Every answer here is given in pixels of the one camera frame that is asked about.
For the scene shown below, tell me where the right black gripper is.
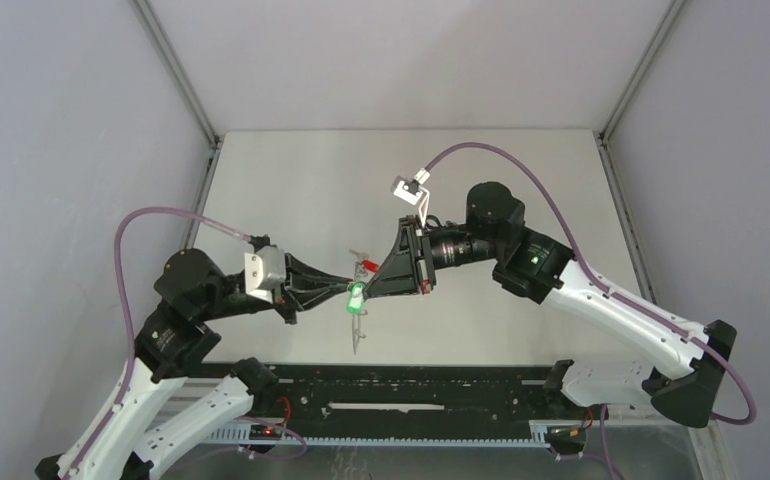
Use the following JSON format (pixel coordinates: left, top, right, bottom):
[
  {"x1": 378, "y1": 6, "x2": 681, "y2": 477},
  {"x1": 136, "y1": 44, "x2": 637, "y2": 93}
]
[{"x1": 363, "y1": 217, "x2": 501, "y2": 300}]

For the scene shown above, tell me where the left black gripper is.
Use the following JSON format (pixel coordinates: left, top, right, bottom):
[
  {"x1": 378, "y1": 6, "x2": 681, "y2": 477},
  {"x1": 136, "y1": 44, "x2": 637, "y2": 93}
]
[{"x1": 201, "y1": 250, "x2": 357, "y2": 322}]

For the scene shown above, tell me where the metal disc keyring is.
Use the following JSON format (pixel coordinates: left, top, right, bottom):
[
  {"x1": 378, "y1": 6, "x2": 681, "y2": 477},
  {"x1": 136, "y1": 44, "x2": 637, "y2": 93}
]
[{"x1": 351, "y1": 265, "x2": 368, "y2": 355}]

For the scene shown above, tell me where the green capped key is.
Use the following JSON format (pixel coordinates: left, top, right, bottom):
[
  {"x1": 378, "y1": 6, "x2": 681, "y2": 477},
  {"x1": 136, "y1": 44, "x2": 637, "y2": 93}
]
[{"x1": 345, "y1": 281, "x2": 366, "y2": 316}]

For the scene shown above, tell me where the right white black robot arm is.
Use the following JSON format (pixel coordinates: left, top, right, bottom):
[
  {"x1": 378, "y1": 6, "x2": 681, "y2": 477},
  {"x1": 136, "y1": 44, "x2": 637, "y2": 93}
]
[{"x1": 360, "y1": 182, "x2": 737, "y2": 428}]

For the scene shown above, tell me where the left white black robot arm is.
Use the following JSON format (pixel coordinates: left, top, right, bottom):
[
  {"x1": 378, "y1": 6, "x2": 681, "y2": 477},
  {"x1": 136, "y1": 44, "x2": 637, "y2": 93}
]
[{"x1": 35, "y1": 246, "x2": 352, "y2": 479}]

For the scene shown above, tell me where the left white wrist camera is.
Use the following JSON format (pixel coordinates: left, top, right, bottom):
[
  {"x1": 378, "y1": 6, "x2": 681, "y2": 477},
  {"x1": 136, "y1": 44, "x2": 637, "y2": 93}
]
[{"x1": 244, "y1": 246, "x2": 287, "y2": 304}]

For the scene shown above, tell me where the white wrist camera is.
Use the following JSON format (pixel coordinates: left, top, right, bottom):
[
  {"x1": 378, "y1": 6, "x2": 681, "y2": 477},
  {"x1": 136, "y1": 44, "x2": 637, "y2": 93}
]
[
  {"x1": 391, "y1": 168, "x2": 430, "y2": 227},
  {"x1": 244, "y1": 246, "x2": 287, "y2": 304}
]

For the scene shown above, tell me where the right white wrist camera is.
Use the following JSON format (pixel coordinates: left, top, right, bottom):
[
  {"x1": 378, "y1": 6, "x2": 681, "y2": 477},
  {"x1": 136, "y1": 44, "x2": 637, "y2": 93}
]
[{"x1": 391, "y1": 168, "x2": 430, "y2": 227}]

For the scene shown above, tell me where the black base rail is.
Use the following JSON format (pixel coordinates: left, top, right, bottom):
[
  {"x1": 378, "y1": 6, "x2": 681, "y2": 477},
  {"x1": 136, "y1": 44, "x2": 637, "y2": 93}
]
[{"x1": 179, "y1": 361, "x2": 610, "y2": 441}]

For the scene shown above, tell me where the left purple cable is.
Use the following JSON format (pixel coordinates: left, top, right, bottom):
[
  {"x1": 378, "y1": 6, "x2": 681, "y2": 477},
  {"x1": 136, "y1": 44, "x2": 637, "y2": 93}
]
[{"x1": 60, "y1": 206, "x2": 256, "y2": 480}]

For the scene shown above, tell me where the white slotted cable duct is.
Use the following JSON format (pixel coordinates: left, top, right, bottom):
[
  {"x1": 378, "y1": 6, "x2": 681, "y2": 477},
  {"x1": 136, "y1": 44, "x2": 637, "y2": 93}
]
[{"x1": 202, "y1": 423, "x2": 550, "y2": 448}]

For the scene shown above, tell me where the left aluminium frame post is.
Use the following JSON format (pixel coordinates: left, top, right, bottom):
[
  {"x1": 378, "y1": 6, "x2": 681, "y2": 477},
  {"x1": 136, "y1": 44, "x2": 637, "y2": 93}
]
[{"x1": 129, "y1": 0, "x2": 220, "y2": 149}]

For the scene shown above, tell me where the aluminium frame post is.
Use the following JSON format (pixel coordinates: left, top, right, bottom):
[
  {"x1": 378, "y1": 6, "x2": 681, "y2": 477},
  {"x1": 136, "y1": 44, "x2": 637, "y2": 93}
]
[
  {"x1": 598, "y1": 0, "x2": 690, "y2": 144},
  {"x1": 129, "y1": 0, "x2": 220, "y2": 149}
]

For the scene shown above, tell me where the right aluminium frame post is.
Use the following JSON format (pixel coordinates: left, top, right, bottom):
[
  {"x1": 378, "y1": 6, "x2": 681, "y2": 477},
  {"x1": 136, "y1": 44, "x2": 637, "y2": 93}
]
[{"x1": 598, "y1": 0, "x2": 690, "y2": 144}]

